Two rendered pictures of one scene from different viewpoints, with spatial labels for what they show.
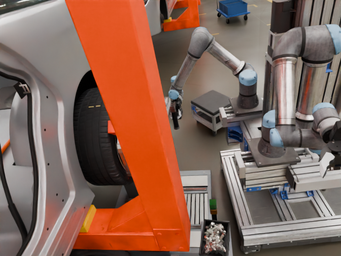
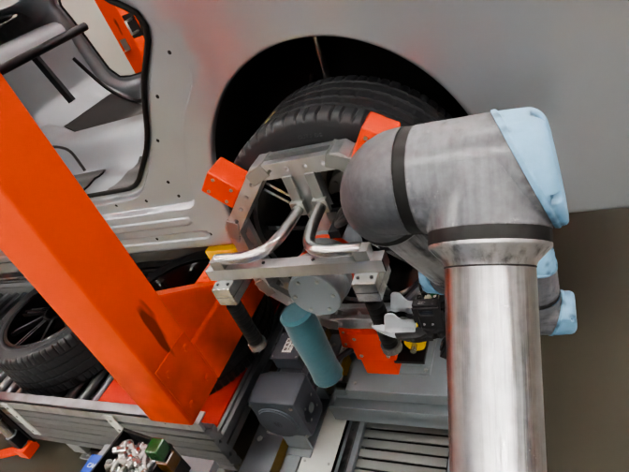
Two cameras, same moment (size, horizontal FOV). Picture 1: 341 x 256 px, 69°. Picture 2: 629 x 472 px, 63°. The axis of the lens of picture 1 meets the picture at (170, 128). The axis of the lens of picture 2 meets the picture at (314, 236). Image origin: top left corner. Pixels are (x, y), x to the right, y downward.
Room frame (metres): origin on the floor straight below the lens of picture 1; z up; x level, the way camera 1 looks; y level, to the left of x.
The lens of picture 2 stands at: (1.65, -0.79, 1.56)
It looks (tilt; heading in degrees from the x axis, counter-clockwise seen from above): 32 degrees down; 110
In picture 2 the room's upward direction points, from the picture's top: 24 degrees counter-clockwise
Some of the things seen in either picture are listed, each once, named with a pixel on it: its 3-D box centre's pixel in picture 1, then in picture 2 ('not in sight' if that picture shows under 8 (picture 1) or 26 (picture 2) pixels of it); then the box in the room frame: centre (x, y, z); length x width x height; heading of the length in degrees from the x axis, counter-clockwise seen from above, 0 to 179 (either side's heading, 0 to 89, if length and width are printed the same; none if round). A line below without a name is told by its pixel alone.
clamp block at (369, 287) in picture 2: (168, 107); (372, 276); (1.45, -0.02, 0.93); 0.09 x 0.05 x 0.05; 77
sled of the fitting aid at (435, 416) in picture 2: not in sight; (411, 373); (1.35, 0.39, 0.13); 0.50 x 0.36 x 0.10; 167
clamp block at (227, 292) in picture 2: not in sight; (232, 283); (1.12, 0.06, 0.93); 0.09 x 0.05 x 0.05; 77
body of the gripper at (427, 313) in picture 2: (176, 104); (447, 311); (1.58, -0.08, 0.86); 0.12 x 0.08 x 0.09; 167
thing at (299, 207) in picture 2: not in sight; (254, 222); (1.21, 0.13, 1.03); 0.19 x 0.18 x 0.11; 77
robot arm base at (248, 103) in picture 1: (247, 97); not in sight; (1.47, -0.58, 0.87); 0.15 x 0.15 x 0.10
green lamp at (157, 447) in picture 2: (212, 203); (157, 449); (0.83, -0.14, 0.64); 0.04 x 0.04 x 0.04; 77
